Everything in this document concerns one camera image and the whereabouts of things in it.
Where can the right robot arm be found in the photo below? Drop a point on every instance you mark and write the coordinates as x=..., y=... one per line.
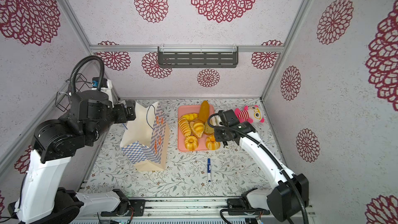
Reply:
x=290, y=191

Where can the black wire rack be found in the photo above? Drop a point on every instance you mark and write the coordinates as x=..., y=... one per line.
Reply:
x=82, y=84

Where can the long brown bread loaf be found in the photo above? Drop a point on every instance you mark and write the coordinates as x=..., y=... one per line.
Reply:
x=204, y=112

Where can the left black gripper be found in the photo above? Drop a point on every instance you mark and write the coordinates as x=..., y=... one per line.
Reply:
x=131, y=109

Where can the checkered paper bag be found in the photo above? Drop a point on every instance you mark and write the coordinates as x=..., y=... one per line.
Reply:
x=145, y=141

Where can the grey wall shelf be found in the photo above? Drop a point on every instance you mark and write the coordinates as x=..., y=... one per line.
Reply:
x=198, y=57

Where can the ridged spiral bread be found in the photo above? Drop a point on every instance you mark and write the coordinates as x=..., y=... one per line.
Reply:
x=184, y=126

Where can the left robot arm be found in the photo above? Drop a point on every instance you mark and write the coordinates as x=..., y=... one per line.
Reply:
x=91, y=114

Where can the pink plush toy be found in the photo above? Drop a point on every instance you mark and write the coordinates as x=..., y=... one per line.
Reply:
x=251, y=114

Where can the pink tray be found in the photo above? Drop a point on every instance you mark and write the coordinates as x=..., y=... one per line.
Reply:
x=186, y=110

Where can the toast slice bread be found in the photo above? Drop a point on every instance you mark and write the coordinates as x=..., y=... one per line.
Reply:
x=208, y=130

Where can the blue marker pen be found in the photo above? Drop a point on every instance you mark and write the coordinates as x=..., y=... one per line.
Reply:
x=209, y=170

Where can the bundt bread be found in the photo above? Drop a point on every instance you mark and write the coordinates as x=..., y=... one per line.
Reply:
x=211, y=143
x=191, y=143

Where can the metal base rail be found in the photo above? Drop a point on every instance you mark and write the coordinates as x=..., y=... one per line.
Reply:
x=194, y=210

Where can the yellow twisted bread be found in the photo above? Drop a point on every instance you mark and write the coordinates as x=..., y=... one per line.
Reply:
x=191, y=116

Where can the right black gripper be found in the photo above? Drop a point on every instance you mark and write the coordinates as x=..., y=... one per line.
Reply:
x=218, y=137

